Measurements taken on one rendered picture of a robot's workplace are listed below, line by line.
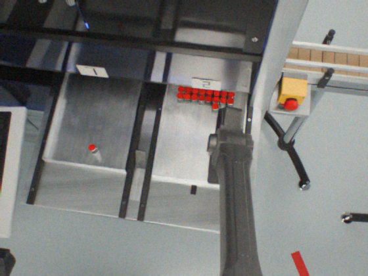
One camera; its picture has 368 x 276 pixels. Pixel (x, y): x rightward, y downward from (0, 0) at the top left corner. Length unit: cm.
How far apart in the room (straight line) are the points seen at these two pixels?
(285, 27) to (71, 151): 76
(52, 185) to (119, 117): 30
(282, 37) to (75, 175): 74
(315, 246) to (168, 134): 114
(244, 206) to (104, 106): 82
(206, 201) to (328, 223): 108
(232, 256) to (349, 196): 173
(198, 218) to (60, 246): 112
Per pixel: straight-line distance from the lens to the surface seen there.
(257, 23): 96
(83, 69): 129
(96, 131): 136
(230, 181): 71
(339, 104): 243
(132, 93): 139
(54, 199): 134
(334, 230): 224
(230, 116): 89
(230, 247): 61
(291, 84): 125
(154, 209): 127
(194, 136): 132
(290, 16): 92
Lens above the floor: 213
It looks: 72 degrees down
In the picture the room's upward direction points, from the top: 7 degrees counter-clockwise
